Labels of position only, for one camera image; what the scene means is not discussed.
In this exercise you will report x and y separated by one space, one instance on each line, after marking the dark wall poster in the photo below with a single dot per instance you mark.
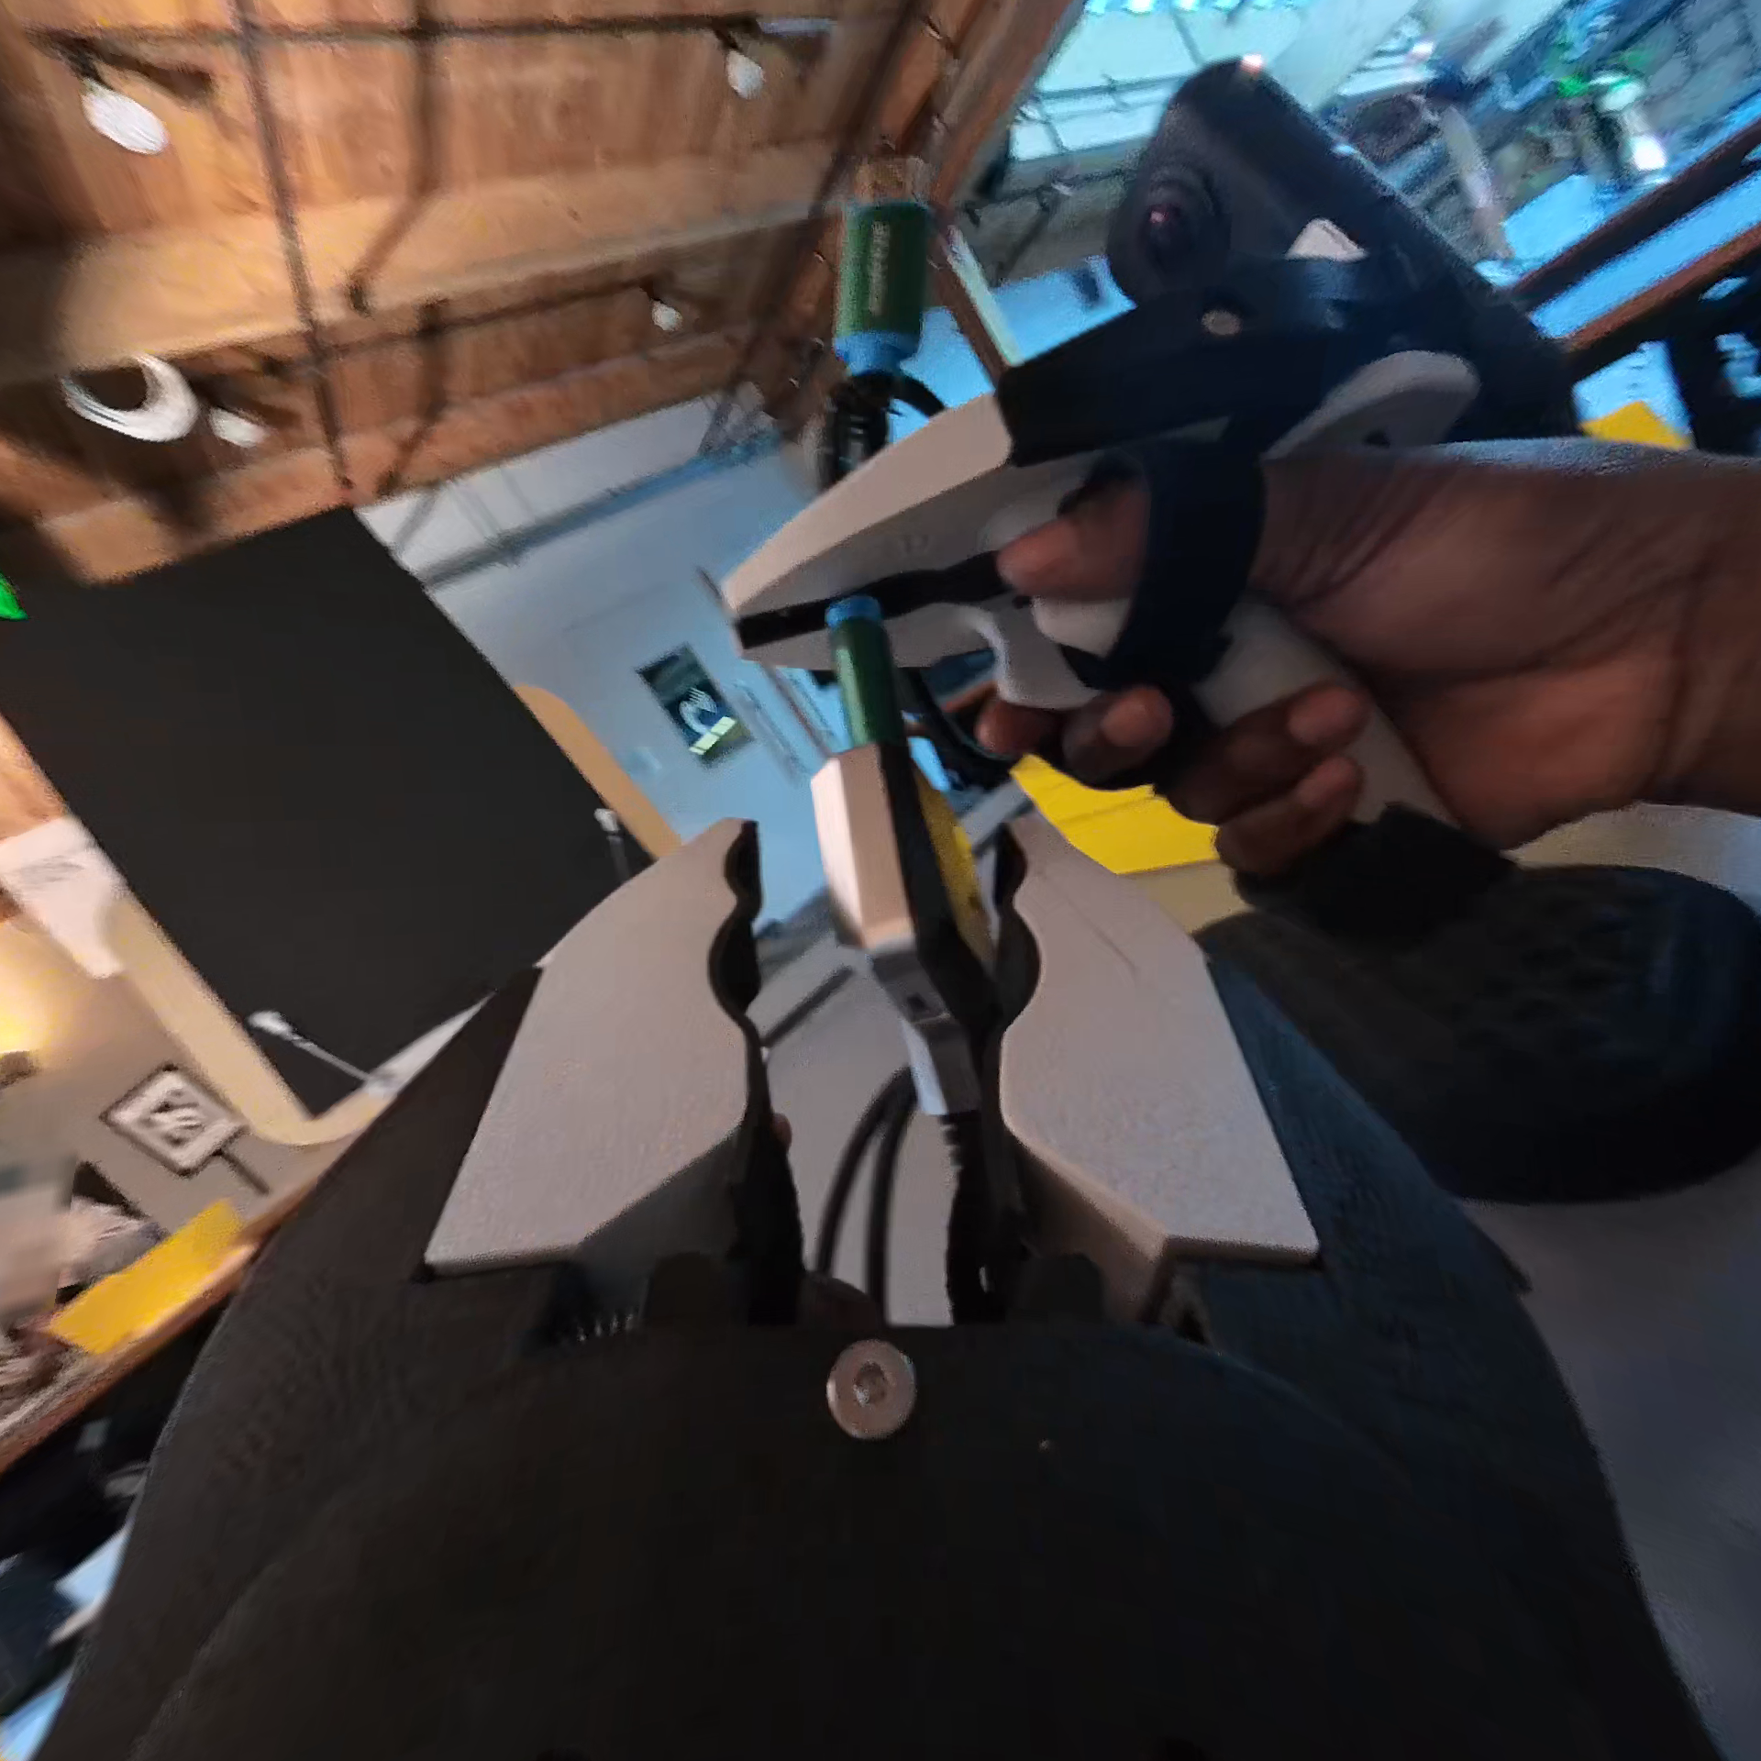
693 704

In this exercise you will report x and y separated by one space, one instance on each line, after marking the black textured wrist rest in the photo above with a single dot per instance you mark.
1580 1044

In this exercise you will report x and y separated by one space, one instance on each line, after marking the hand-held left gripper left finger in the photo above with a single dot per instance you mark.
605 1098

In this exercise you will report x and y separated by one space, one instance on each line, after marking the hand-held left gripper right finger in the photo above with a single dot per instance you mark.
1140 1098

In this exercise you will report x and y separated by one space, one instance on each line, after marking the white panel stand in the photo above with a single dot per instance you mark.
307 1048

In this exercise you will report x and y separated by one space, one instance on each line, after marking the white logo wall sign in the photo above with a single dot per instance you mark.
173 1119

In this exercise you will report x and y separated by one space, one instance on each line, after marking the black wood-framed acoustic panel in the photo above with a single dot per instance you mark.
277 770

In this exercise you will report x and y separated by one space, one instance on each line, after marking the white ceiling lamp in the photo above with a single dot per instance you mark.
122 116
140 402

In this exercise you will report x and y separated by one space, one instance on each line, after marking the yellow paper sheet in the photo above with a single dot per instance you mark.
146 1281

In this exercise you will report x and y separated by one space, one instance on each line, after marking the black hdmi switch box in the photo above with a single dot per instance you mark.
860 852

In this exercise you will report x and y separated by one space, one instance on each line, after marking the person's right hand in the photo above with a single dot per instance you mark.
1515 617

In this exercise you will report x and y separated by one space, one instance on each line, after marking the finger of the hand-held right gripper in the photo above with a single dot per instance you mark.
1018 666
882 523

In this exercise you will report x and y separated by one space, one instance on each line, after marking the small blue black connector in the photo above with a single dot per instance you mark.
869 683

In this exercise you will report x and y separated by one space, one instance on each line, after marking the yellow plastic bin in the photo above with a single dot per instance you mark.
1116 826

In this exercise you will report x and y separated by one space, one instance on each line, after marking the small ceiling spotlight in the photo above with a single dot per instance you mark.
666 313
744 72

